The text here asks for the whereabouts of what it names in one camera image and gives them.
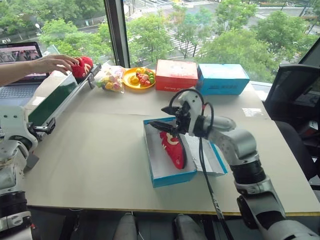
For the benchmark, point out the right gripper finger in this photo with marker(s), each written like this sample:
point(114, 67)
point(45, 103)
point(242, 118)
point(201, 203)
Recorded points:
point(165, 127)
point(171, 109)

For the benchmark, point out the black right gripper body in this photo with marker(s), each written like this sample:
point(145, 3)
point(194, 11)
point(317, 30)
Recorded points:
point(183, 118)

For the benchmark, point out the red sneaker with white logo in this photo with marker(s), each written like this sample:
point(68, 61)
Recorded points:
point(83, 67)
point(175, 152)

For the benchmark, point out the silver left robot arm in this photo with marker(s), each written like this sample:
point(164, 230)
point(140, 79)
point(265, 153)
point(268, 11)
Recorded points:
point(11, 162)

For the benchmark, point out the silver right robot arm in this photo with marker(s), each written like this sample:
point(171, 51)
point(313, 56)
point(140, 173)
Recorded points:
point(240, 142)

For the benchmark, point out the person's bare forearm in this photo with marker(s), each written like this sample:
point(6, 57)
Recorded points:
point(17, 71)

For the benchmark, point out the red closed shoebox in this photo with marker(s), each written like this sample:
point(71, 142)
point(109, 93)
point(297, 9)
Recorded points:
point(175, 75)

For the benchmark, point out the open blue shoebox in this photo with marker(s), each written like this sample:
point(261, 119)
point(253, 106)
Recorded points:
point(172, 178)

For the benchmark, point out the blue closed shoebox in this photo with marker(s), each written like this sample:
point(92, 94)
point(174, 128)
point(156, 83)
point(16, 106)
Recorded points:
point(222, 80)

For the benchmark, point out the person's bare hand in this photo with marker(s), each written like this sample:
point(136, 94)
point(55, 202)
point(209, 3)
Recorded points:
point(53, 63)

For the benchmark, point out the white wrapping paper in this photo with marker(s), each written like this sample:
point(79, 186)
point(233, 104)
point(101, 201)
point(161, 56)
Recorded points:
point(193, 152)

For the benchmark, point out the red toy apple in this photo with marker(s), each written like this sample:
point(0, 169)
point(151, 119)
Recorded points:
point(143, 81)

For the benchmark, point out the yellow toy fruit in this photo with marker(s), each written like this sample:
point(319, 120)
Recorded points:
point(133, 79)

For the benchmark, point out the yellow plate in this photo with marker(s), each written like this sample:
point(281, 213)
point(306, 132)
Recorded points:
point(128, 81)

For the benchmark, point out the clear bag of toys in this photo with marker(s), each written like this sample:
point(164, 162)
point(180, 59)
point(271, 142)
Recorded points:
point(111, 80)

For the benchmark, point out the grey rounded robot leg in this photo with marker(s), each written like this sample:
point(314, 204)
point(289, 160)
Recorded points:
point(126, 227)
point(186, 228)

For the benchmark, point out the black office chair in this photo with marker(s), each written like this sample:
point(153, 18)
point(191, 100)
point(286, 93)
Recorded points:
point(292, 90)

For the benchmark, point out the green conveyor belt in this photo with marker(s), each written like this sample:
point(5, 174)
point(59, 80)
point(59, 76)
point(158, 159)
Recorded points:
point(53, 100)

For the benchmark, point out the grey laptop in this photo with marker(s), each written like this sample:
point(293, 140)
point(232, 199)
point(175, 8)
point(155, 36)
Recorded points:
point(15, 90)

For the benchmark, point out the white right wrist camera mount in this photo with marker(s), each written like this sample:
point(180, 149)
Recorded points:
point(194, 105)

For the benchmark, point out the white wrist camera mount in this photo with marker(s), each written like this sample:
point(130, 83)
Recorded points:
point(15, 125)
point(194, 105)

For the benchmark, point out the dark window frame post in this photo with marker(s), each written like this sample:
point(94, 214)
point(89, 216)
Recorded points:
point(117, 32)

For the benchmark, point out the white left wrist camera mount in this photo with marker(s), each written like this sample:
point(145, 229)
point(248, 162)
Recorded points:
point(15, 125)

